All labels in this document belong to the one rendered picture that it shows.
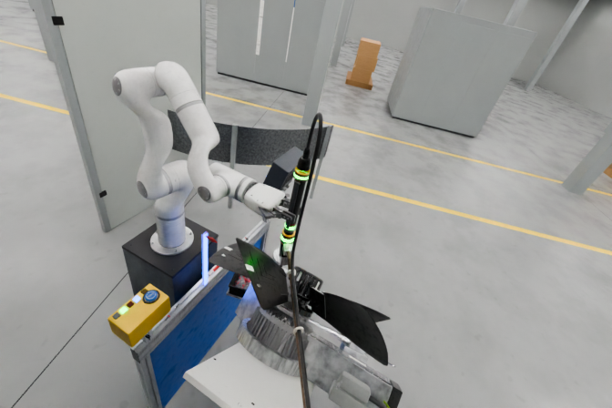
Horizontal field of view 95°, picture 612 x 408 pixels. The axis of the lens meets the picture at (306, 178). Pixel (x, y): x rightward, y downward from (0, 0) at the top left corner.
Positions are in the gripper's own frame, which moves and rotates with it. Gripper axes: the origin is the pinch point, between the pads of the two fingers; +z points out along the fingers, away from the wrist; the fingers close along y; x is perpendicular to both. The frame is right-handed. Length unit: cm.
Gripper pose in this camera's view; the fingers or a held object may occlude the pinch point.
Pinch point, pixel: (292, 212)
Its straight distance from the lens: 86.4
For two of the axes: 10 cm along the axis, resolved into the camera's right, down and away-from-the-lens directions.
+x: 1.9, -8.2, -5.5
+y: -4.4, 4.3, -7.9
